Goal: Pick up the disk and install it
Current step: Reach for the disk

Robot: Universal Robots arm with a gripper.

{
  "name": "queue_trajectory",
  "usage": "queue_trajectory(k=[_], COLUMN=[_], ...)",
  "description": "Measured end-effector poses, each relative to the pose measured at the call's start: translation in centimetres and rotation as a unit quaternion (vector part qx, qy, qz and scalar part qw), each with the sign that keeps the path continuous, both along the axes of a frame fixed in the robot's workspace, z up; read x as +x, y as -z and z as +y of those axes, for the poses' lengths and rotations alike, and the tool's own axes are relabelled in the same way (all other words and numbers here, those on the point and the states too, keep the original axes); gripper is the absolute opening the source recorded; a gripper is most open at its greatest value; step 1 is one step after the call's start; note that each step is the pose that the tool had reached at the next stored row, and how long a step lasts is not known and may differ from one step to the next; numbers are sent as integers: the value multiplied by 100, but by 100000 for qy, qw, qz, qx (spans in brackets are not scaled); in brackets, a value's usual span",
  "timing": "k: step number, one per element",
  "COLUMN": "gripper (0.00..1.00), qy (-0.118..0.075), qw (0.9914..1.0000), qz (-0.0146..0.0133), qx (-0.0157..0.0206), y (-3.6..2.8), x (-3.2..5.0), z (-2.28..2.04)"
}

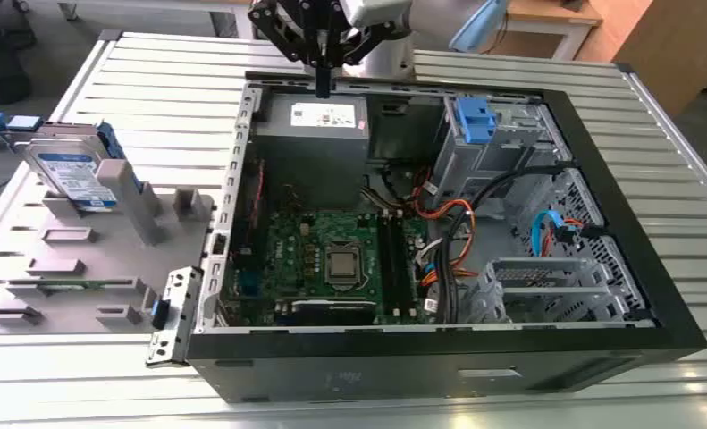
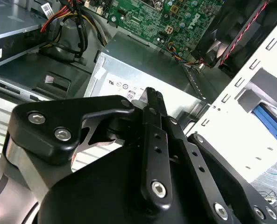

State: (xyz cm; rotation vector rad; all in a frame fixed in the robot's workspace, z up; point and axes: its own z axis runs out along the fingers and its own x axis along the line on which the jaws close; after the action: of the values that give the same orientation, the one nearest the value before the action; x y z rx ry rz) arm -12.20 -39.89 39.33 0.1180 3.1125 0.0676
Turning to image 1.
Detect thin red wire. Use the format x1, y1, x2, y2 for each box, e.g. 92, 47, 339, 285
240, 158, 269, 258

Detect black office chair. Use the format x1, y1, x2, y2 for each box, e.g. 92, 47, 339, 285
0, 0, 38, 106

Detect grey parts rack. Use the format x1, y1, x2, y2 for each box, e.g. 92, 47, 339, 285
0, 158, 220, 336

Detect thick black case cable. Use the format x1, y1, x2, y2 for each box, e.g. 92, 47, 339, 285
435, 164, 578, 324

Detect green motherboard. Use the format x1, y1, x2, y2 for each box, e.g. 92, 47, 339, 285
219, 209, 435, 327

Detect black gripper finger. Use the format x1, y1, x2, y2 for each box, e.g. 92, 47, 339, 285
247, 0, 325, 98
323, 21, 412, 98

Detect blue drive latch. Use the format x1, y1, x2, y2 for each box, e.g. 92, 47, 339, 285
455, 96, 499, 145

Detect grey metal disk bay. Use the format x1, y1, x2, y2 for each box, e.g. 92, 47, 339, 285
477, 257, 628, 324

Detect orange disk power wire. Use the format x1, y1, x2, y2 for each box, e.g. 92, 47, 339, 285
541, 217, 606, 258

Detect green RAM stick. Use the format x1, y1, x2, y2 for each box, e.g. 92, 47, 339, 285
36, 280, 106, 291

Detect black CPU socket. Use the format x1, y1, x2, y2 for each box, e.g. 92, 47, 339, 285
320, 240, 369, 287

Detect grey power supply unit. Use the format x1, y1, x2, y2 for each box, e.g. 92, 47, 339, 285
249, 93, 371, 211

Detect brown wooden cabinet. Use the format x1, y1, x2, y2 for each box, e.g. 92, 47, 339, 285
611, 0, 707, 118

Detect black RAM slot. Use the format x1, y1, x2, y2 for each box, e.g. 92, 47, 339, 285
377, 209, 403, 316
392, 209, 419, 316

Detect blue data wire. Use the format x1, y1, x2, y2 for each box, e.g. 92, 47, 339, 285
531, 208, 564, 259

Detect metal expansion card retainer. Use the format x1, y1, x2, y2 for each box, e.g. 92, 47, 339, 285
143, 265, 205, 368

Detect hard disk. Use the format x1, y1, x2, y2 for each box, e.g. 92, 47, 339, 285
0, 112, 121, 212

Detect wooden desk white frame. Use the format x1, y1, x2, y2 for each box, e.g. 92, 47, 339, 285
451, 0, 604, 62

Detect orange yellow power wire bundle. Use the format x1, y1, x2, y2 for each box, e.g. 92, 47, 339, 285
411, 167, 479, 287

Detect grey metal drive cage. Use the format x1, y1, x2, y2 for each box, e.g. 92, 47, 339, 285
432, 93, 572, 198

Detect yellow black power wires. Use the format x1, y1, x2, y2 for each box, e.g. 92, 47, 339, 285
359, 186, 405, 212

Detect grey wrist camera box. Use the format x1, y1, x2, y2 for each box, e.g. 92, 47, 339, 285
339, 0, 415, 29

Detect black PC case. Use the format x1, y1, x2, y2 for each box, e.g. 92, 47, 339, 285
183, 69, 707, 401

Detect silver CPU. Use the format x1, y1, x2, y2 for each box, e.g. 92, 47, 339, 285
325, 248, 361, 277

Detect black graphics card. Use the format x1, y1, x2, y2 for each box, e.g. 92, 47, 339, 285
273, 298, 377, 326

